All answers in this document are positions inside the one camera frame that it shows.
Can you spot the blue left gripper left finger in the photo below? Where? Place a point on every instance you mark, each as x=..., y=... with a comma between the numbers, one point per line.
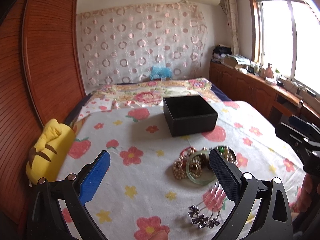
x=93, y=176

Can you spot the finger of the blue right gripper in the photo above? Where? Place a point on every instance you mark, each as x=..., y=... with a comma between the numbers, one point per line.
x=299, y=123

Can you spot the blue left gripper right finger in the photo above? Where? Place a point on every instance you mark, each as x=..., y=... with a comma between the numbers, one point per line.
x=227, y=174

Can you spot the silver flower hair pins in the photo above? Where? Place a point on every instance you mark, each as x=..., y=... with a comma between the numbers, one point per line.
x=206, y=214

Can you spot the black jewelry box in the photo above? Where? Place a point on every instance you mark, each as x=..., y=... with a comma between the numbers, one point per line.
x=186, y=115

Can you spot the right hand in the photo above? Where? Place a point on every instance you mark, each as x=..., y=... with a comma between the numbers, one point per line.
x=304, y=200

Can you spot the wooden side cabinet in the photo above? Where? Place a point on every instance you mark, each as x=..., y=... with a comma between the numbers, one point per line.
x=273, y=102

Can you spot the yellow plush toy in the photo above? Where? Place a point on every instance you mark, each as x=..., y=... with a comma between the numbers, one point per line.
x=46, y=157

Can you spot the pink bottle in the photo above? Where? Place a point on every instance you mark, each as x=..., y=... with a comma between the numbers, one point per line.
x=268, y=72

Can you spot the white floral bed sheet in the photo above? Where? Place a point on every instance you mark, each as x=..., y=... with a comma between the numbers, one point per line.
x=139, y=195

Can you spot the colourful floral quilt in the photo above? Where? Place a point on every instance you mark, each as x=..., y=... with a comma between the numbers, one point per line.
x=146, y=94

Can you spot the window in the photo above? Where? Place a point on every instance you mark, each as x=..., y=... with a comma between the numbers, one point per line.
x=286, y=37

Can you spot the pile of dark clothes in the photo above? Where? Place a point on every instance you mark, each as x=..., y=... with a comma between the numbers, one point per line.
x=219, y=52

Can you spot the blue plush toy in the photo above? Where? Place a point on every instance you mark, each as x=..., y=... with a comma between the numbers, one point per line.
x=160, y=73

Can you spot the pink circle lace curtain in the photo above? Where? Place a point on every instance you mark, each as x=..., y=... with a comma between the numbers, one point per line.
x=123, y=44

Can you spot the checked window curtain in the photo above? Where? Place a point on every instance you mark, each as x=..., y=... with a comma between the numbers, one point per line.
x=232, y=18

